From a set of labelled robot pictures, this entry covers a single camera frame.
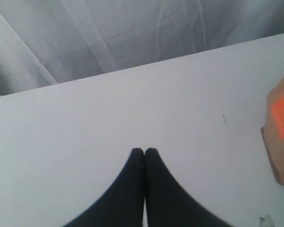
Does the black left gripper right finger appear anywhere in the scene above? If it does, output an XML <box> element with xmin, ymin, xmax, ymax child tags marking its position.
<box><xmin>144</xmin><ymin>148</ymin><xmax>230</xmax><ymax>227</ymax></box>

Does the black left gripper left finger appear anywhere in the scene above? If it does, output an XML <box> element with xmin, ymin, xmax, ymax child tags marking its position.
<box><xmin>66</xmin><ymin>148</ymin><xmax>145</xmax><ymax>227</ymax></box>

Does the brown orange snack pouch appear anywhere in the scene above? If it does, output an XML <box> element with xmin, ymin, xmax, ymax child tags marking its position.
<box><xmin>261</xmin><ymin>76</ymin><xmax>284</xmax><ymax>185</ymax></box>

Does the white backdrop curtain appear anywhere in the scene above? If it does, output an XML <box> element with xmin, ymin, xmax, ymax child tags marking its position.
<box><xmin>0</xmin><ymin>0</ymin><xmax>284</xmax><ymax>96</ymax></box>

